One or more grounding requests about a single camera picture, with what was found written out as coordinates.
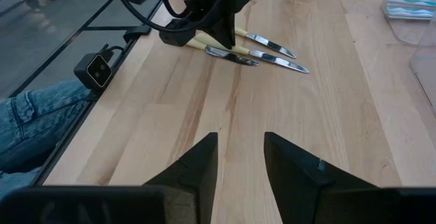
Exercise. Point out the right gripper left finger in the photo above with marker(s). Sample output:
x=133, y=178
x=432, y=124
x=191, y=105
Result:
x=201, y=169

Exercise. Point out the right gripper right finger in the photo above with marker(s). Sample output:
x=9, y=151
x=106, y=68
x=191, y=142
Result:
x=299, y=179

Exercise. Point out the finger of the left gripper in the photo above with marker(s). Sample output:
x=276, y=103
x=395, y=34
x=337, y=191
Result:
x=225, y=30

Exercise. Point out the black table-edge clamp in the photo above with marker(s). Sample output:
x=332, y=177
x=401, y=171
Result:
x=136, y=32

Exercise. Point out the person's leg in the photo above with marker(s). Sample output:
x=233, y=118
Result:
x=34, y=115

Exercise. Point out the clear plastic bin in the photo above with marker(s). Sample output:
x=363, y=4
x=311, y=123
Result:
x=402, y=30

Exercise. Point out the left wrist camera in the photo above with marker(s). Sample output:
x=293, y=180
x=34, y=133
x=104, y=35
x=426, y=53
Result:
x=175, y=35

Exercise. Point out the black metal table frame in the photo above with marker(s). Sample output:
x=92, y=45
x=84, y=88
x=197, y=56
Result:
x=102, y=28

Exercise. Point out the black table-level camera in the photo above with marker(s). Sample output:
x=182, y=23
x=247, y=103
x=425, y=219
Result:
x=97, y=71

